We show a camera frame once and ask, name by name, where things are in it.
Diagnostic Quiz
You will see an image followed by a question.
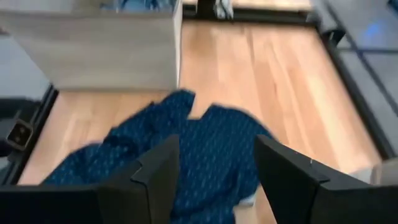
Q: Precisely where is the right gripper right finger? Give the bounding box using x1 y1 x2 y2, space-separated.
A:
253 134 331 224

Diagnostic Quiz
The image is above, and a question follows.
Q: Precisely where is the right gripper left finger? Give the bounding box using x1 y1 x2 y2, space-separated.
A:
98 134 181 224

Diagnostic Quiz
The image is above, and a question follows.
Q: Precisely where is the navy dotted garment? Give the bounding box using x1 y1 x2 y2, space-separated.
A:
41 88 275 224

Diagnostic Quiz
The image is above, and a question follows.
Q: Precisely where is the blue plaid shirt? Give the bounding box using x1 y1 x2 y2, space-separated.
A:
101 0 177 13

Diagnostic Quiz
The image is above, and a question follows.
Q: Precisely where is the beige fabric storage bin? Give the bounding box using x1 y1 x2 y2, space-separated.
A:
0 0 183 91

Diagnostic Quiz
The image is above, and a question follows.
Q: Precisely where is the small camera box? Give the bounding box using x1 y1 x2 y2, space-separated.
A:
5 119 34 152

